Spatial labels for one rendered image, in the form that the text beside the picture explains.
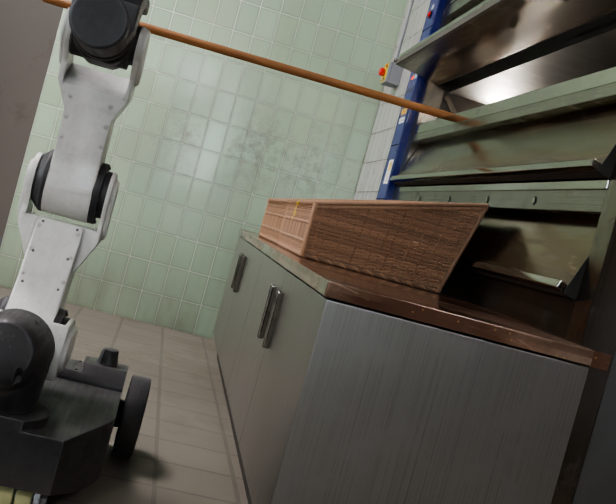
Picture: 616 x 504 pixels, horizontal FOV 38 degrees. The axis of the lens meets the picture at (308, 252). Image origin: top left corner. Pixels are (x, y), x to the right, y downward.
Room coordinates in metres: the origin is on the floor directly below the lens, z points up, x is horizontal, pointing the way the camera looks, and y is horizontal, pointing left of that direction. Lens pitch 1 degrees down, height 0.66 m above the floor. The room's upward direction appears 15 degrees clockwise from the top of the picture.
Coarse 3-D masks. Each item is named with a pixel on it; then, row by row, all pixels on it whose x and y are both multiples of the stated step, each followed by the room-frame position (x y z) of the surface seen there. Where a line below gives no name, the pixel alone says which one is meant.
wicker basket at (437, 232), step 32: (288, 224) 2.79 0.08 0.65; (320, 224) 2.92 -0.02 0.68; (352, 224) 2.94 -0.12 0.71; (384, 224) 2.40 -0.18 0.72; (416, 224) 2.41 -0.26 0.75; (448, 224) 2.43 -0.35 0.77; (320, 256) 2.38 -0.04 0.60; (352, 256) 2.39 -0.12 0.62; (384, 256) 2.41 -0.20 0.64; (416, 256) 2.42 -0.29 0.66; (448, 256) 2.43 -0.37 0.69
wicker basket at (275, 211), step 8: (272, 200) 3.36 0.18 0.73; (280, 200) 3.10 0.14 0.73; (288, 200) 2.96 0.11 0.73; (336, 200) 3.53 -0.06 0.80; (344, 200) 3.53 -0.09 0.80; (352, 200) 3.54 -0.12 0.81; (360, 200) 3.54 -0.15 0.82; (368, 200) 3.55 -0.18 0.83; (376, 200) 3.56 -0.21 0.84; (384, 200) 3.56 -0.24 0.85; (392, 200) 3.49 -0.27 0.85; (408, 200) 3.28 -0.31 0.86; (272, 208) 3.32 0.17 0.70; (280, 208) 3.11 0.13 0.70; (264, 216) 3.48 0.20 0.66; (272, 216) 3.26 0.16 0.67; (280, 216) 3.04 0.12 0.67; (264, 224) 3.42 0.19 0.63; (272, 224) 3.20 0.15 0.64; (280, 224) 3.02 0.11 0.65; (264, 232) 3.37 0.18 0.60; (272, 232) 3.13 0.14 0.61; (272, 240) 3.07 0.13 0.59
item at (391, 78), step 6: (384, 66) 4.24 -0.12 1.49; (390, 66) 4.15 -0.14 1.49; (396, 66) 4.16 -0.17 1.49; (390, 72) 4.15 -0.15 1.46; (396, 72) 4.16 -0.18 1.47; (384, 78) 4.16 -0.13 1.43; (390, 78) 4.16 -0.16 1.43; (396, 78) 4.16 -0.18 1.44; (384, 84) 4.22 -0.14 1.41; (390, 84) 4.18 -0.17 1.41; (396, 84) 4.16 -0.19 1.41
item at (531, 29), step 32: (512, 0) 2.38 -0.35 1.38; (544, 0) 2.28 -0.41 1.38; (576, 0) 2.20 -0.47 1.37; (608, 0) 2.12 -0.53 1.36; (448, 32) 2.89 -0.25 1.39; (480, 32) 2.75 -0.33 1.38; (512, 32) 2.62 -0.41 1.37; (544, 32) 2.51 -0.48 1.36; (416, 64) 3.45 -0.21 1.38; (448, 64) 3.26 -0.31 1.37; (480, 64) 3.08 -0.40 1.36
